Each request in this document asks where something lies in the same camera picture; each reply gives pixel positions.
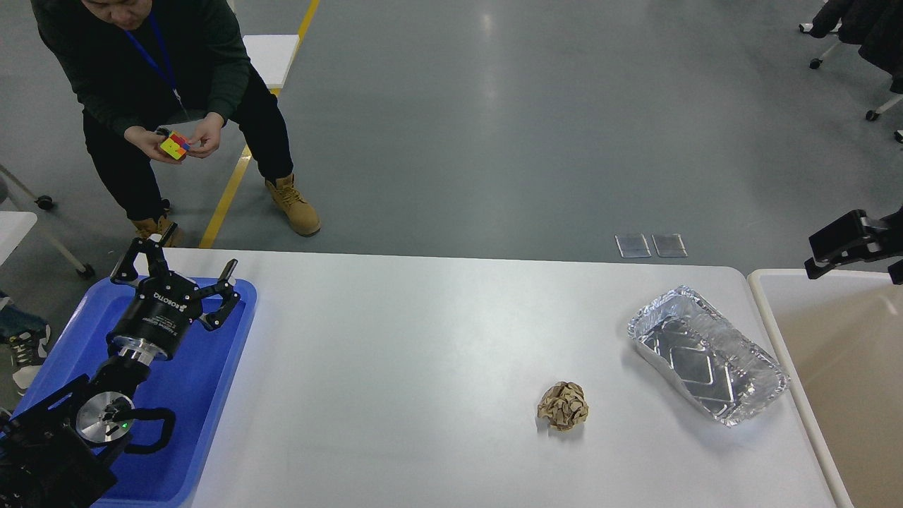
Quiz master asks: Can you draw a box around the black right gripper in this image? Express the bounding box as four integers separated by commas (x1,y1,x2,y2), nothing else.
804,207,902,285

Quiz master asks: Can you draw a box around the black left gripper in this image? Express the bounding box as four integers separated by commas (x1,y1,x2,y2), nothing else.
106,237,242,362

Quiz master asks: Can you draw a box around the colourful puzzle cube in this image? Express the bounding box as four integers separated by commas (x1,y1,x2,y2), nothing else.
160,130,191,161

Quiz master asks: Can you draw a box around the aluminium foil tray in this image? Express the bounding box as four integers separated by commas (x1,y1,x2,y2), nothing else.
626,285,788,427

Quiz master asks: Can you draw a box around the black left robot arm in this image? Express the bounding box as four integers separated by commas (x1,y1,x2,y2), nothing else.
2,238,257,507

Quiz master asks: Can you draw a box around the person's left hand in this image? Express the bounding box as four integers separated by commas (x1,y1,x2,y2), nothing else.
187,111,225,159

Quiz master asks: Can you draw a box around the person's right hand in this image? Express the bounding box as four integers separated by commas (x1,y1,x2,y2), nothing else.
123,126,187,164

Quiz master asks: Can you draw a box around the beige plastic bin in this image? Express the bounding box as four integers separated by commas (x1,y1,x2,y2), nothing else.
749,269,902,507

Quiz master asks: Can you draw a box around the blue plastic tray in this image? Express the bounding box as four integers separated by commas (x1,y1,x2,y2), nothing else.
16,279,257,507

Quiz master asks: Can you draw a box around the sneaker of seated person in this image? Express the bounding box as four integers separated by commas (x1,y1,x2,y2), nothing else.
1,292,51,396

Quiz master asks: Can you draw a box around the white side table on castors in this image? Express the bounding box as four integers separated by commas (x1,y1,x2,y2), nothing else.
0,166,96,280

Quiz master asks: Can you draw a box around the right floor metal plate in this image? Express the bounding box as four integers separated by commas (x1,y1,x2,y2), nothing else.
652,234,688,258

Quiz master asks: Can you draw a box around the floor metal plate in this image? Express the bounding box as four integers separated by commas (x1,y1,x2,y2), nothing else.
615,234,652,258
652,234,688,258

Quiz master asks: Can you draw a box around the person in dark green sweater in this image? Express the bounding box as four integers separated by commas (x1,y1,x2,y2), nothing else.
31,1,320,246

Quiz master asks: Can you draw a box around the office chair with dark coat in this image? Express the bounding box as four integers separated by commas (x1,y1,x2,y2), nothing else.
799,1,902,121

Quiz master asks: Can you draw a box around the left floor metal plate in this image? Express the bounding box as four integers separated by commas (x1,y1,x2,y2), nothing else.
615,234,652,258

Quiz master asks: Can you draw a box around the white stool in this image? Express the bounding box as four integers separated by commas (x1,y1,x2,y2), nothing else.
243,33,301,90

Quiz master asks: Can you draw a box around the crumpled brown paper ball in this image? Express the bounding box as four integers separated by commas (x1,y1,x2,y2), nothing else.
536,380,589,432

